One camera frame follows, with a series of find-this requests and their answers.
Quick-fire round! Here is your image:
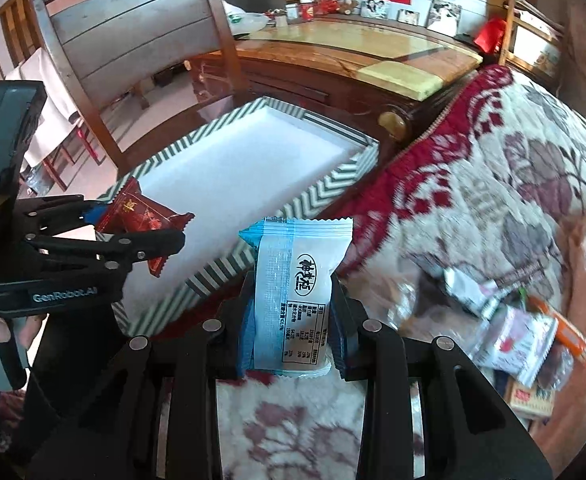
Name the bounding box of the white cloth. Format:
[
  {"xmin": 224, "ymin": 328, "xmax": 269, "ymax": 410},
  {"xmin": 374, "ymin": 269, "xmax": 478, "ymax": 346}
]
[{"xmin": 19, "ymin": 47, "xmax": 84, "ymax": 169}]

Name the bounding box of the white red snack packet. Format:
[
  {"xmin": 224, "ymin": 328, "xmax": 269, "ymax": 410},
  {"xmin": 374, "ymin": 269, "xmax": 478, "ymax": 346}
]
[{"xmin": 473, "ymin": 304, "xmax": 559, "ymax": 387}]

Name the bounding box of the orange biscuit stick packet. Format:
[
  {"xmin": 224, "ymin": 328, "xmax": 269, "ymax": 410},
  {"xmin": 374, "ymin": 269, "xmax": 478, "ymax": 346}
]
[{"xmin": 527, "ymin": 294, "xmax": 586, "ymax": 369}]

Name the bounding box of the red bag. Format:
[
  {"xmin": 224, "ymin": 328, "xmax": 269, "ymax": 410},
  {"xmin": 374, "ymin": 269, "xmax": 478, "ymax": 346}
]
[{"xmin": 474, "ymin": 18, "xmax": 507, "ymax": 56}]

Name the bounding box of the floral red white blanket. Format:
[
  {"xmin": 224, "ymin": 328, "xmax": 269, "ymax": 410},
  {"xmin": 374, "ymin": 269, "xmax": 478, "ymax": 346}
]
[{"xmin": 160, "ymin": 64, "xmax": 586, "ymax": 480}]

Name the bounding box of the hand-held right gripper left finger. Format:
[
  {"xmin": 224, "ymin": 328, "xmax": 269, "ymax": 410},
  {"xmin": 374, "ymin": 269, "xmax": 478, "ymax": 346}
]
[{"xmin": 28, "ymin": 271, "xmax": 257, "ymax": 480}]

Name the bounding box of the clear plastic bag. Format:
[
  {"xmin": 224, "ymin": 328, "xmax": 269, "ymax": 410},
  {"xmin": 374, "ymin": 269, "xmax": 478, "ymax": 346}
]
[{"xmin": 537, "ymin": 344, "xmax": 575, "ymax": 392}]

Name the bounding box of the wooden chair with printed cushion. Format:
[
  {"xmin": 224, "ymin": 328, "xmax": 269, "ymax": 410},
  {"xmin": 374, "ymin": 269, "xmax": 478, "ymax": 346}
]
[{"xmin": 497, "ymin": 0, "xmax": 568, "ymax": 92}]

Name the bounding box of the green black snack packet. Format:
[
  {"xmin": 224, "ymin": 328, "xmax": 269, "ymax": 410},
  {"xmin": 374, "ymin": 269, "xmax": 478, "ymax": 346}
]
[{"xmin": 442, "ymin": 266, "xmax": 510, "ymax": 322}]

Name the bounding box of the round wooden knob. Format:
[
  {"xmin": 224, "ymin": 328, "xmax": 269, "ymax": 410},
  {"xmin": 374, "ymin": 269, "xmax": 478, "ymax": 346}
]
[{"xmin": 377, "ymin": 111, "xmax": 410, "ymax": 142}]

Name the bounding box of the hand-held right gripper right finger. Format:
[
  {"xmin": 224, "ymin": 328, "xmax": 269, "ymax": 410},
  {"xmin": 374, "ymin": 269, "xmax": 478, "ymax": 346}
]
[{"xmin": 330, "ymin": 284, "xmax": 554, "ymax": 480}]

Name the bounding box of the chevron striped box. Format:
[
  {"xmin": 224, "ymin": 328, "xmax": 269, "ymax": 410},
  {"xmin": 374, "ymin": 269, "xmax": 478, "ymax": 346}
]
[{"xmin": 95, "ymin": 96, "xmax": 380, "ymax": 338}]

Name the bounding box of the wooden slatted chair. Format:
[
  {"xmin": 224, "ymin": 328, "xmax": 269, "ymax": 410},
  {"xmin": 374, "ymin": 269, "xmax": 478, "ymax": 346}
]
[{"xmin": 0, "ymin": 0, "xmax": 104, "ymax": 196}]

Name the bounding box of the blue white snack packet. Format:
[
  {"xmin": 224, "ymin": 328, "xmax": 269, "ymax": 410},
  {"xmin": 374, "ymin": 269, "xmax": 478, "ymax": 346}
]
[{"xmin": 238, "ymin": 216, "xmax": 354, "ymax": 379}]

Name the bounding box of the wooden cabinet with marble top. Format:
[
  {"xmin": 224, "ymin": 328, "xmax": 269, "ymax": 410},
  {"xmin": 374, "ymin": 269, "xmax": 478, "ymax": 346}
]
[{"xmin": 188, "ymin": 12, "xmax": 484, "ymax": 161}]

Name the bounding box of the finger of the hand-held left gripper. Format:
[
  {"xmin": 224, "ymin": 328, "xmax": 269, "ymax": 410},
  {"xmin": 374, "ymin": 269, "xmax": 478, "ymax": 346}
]
[
  {"xmin": 15, "ymin": 194, "xmax": 118, "ymax": 236},
  {"xmin": 25, "ymin": 229, "xmax": 187, "ymax": 274}
]

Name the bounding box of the white plastic bag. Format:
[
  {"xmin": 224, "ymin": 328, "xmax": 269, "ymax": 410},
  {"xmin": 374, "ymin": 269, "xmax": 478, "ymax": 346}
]
[{"xmin": 221, "ymin": 0, "xmax": 270, "ymax": 37}]

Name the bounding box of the square cracker packet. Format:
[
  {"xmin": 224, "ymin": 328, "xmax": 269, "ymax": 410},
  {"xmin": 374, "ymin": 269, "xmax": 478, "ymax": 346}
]
[{"xmin": 504, "ymin": 376, "xmax": 557, "ymax": 422}]

